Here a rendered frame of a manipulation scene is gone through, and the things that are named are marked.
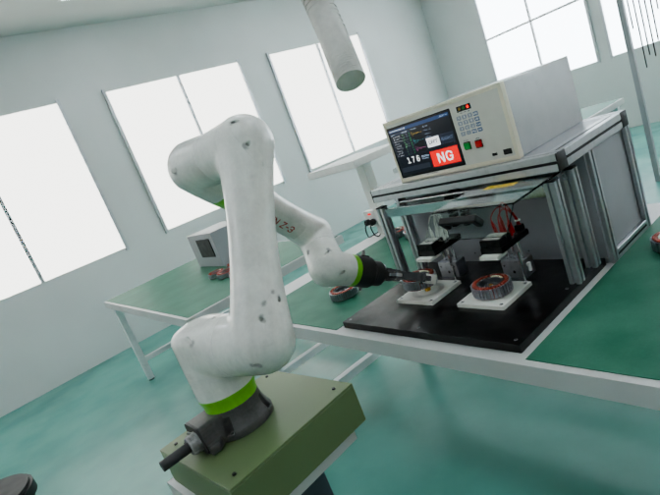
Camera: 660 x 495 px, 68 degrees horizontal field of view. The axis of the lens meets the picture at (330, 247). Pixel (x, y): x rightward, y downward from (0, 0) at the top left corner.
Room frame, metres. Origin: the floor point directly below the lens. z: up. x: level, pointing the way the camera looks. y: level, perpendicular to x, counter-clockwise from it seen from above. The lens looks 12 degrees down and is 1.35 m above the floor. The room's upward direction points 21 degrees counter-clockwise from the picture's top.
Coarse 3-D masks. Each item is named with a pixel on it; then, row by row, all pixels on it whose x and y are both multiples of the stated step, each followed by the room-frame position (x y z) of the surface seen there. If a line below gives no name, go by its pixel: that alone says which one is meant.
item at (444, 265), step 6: (462, 258) 1.53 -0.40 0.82; (438, 264) 1.57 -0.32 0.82; (444, 264) 1.55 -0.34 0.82; (456, 264) 1.51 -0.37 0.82; (462, 264) 1.53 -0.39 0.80; (444, 270) 1.56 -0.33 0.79; (450, 270) 1.54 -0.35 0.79; (456, 270) 1.52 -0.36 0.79; (462, 270) 1.52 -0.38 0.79; (444, 276) 1.57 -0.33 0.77; (450, 276) 1.55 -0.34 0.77
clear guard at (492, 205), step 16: (544, 176) 1.19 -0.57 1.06; (480, 192) 1.27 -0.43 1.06; (496, 192) 1.20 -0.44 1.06; (512, 192) 1.14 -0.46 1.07; (528, 192) 1.09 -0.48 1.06; (448, 208) 1.23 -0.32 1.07; (464, 208) 1.17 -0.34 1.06; (480, 208) 1.12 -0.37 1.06; (496, 208) 1.08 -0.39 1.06; (512, 208) 1.05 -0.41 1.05; (432, 224) 1.22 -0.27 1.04; (464, 224) 1.14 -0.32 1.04; (496, 224) 1.06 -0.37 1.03; (432, 240) 1.20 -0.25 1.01; (448, 240) 1.15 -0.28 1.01
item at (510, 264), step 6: (504, 258) 1.38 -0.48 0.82; (510, 258) 1.37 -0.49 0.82; (516, 258) 1.35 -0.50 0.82; (522, 258) 1.33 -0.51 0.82; (528, 258) 1.33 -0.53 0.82; (504, 264) 1.37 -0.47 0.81; (510, 264) 1.35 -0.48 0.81; (516, 264) 1.34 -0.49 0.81; (504, 270) 1.37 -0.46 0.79; (510, 270) 1.36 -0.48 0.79; (516, 270) 1.34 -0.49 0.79; (528, 270) 1.32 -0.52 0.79; (534, 270) 1.34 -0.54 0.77; (516, 276) 1.34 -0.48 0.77; (522, 276) 1.33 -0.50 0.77; (528, 276) 1.32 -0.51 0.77
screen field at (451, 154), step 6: (456, 144) 1.41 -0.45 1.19; (438, 150) 1.47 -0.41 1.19; (444, 150) 1.45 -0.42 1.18; (450, 150) 1.43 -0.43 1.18; (456, 150) 1.41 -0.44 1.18; (432, 156) 1.49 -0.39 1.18; (438, 156) 1.47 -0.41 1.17; (444, 156) 1.45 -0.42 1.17; (450, 156) 1.44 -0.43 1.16; (456, 156) 1.42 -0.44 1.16; (438, 162) 1.48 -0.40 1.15; (444, 162) 1.46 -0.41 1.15; (450, 162) 1.44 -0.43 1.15
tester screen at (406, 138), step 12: (432, 120) 1.46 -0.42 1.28; (444, 120) 1.42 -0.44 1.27; (396, 132) 1.58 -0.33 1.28; (408, 132) 1.54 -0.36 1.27; (420, 132) 1.50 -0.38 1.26; (432, 132) 1.47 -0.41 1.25; (444, 132) 1.43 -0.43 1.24; (396, 144) 1.59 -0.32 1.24; (408, 144) 1.55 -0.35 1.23; (420, 144) 1.51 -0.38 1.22; (444, 144) 1.44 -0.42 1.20; (408, 156) 1.57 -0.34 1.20; (420, 156) 1.53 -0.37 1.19; (432, 168) 1.50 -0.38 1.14
